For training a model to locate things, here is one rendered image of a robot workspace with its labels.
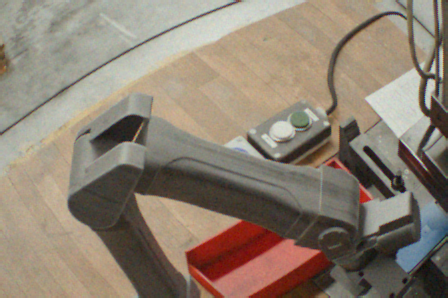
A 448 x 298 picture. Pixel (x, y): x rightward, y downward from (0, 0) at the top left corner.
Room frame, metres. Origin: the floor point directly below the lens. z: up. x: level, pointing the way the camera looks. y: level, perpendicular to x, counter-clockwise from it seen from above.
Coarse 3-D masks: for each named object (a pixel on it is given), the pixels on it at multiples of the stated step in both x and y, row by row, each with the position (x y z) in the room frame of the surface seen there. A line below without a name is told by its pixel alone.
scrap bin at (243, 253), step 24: (336, 168) 1.03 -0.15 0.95; (360, 192) 0.98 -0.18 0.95; (216, 240) 0.92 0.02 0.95; (240, 240) 0.94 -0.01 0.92; (264, 240) 0.95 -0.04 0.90; (288, 240) 0.95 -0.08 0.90; (192, 264) 0.90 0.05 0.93; (216, 264) 0.91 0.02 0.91; (240, 264) 0.91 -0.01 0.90; (264, 264) 0.91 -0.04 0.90; (288, 264) 0.90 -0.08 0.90; (312, 264) 0.87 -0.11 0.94; (216, 288) 0.85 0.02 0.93; (240, 288) 0.86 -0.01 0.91; (264, 288) 0.82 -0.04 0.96; (288, 288) 0.85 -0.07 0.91
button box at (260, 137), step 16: (352, 32) 1.36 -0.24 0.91; (336, 48) 1.31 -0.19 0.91; (336, 96) 1.20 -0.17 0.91; (288, 112) 1.15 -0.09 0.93; (320, 112) 1.15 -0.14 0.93; (256, 128) 1.13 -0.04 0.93; (304, 128) 1.12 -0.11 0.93; (320, 128) 1.12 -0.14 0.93; (256, 144) 1.10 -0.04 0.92; (272, 144) 1.10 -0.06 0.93; (288, 144) 1.09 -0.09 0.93; (304, 144) 1.09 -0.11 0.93; (320, 144) 1.11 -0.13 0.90; (272, 160) 1.07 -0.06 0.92; (288, 160) 1.08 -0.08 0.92
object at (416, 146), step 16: (416, 128) 0.92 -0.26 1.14; (432, 128) 0.92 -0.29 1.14; (400, 144) 0.90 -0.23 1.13; (416, 144) 0.89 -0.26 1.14; (432, 144) 0.85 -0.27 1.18; (416, 160) 0.87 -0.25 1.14; (432, 160) 0.83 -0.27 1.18; (416, 176) 0.86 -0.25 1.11; (432, 176) 0.83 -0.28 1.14; (432, 192) 0.83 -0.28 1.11
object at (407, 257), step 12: (432, 204) 0.89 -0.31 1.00; (432, 216) 0.87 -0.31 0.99; (444, 216) 0.87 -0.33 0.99; (432, 228) 0.85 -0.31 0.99; (444, 228) 0.84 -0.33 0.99; (420, 240) 0.83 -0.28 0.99; (432, 240) 0.83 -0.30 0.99; (408, 252) 0.81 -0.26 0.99; (420, 252) 0.81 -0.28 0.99; (408, 264) 0.79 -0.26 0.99
